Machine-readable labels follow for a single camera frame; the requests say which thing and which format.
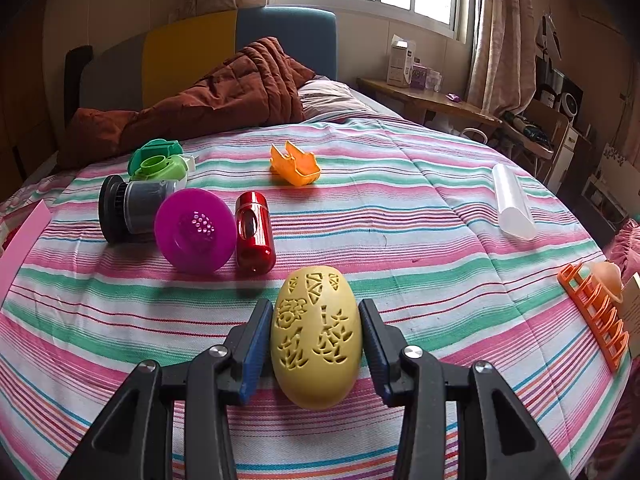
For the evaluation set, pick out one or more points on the purple box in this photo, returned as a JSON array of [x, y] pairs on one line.
[[422, 77]]

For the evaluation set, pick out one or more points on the wooden desk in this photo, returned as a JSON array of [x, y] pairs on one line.
[[430, 100]]

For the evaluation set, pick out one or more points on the small purple item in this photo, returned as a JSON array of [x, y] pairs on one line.
[[454, 97]]

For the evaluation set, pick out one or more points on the grey purple eggplant toy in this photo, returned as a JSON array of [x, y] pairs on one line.
[[140, 205]]

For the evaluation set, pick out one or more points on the dark green plastic piece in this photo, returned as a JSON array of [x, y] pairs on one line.
[[150, 152]]

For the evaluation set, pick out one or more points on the white translucent tube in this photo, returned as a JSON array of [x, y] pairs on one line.
[[512, 205]]

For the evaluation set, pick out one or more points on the grey yellow blue headboard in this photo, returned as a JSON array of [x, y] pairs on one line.
[[190, 50]]

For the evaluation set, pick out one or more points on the red metallic cylinder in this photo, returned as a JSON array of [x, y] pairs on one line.
[[257, 245]]

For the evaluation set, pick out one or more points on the wooden chair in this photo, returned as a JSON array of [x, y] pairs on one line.
[[550, 115]]

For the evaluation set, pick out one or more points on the white carton box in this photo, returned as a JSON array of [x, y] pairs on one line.
[[398, 67]]

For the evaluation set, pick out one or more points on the striped bed sheet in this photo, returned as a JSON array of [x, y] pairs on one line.
[[400, 240]]

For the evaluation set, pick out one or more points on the pink box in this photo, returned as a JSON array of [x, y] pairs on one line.
[[20, 245]]

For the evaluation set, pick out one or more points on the pale pillow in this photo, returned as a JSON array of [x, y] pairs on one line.
[[330, 97]]

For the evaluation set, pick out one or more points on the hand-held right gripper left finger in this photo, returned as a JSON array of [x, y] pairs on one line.
[[252, 360]]

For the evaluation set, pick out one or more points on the orange slotted plastic rack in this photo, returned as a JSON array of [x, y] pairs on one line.
[[595, 320]]

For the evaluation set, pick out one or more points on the brown quilted duvet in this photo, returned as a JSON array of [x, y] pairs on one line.
[[225, 95]]

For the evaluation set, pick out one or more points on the orange round plastic piece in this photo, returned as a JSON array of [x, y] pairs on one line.
[[607, 280]]

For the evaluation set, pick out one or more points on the orange plastic holder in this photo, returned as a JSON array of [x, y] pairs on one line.
[[295, 172]]

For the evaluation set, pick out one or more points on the small white plastic piece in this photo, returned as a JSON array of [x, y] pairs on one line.
[[189, 163]]

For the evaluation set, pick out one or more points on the red quilted cushion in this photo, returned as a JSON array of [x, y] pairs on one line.
[[627, 245]]

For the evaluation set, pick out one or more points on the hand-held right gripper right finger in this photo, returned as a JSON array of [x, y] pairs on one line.
[[378, 360]]

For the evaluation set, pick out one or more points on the light green plastic piece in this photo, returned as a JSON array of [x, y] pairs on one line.
[[165, 167]]

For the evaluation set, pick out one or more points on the white round appliance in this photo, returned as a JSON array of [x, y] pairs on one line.
[[570, 104]]

